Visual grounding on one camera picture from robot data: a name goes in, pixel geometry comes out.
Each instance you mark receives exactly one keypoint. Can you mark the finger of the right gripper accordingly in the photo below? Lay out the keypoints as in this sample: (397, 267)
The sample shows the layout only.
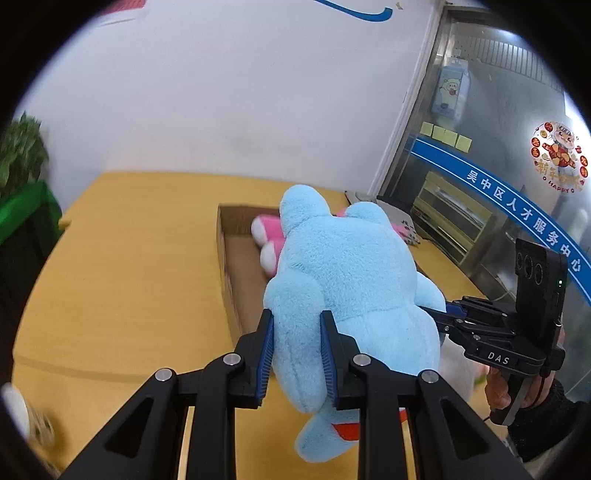
(452, 326)
(455, 308)

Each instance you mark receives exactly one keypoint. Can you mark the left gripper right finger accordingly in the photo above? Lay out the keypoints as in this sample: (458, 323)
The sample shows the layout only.
(449, 439)

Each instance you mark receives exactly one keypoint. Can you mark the white round plush toy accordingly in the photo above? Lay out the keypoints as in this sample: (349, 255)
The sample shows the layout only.
(459, 371)

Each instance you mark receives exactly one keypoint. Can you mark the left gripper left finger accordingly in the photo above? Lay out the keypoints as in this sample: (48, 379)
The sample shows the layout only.
(182, 420)

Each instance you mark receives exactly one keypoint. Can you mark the brown cardboard box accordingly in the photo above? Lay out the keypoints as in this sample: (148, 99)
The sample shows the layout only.
(243, 281)

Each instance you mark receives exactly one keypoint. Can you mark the green potted plant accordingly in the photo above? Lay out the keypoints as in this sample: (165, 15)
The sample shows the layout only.
(23, 154)

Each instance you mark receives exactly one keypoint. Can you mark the green table cloth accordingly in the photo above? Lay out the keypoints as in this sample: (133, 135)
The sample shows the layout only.
(20, 207)

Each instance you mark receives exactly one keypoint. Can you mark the pink plush bear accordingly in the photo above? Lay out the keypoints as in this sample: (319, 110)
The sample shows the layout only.
(267, 233)

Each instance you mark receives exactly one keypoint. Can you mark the right hand holding gripper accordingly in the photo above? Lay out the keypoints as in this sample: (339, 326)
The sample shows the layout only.
(497, 390)

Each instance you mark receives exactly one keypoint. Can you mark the yellow sticky notes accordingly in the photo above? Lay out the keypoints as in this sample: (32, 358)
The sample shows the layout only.
(447, 137)

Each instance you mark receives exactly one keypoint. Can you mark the round red new year sticker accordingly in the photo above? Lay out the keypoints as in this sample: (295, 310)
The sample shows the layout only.
(559, 157)

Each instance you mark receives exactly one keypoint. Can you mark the light blue plush toy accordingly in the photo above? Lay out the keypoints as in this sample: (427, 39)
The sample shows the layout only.
(359, 269)

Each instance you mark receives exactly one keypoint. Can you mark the patterned paper cup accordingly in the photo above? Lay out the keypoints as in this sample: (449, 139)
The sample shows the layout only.
(17, 409)
(40, 428)

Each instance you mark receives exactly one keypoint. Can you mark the blue cartoon poster on glass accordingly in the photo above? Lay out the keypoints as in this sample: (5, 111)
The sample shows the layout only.
(451, 93)

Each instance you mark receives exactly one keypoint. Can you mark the blue banner strip with text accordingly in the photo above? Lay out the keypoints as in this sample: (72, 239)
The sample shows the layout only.
(515, 205)

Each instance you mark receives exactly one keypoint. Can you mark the red paper notice on wall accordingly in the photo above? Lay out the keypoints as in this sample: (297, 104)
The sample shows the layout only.
(122, 11)

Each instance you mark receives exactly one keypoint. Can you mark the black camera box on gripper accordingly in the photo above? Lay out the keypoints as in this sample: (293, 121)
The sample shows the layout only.
(542, 275)

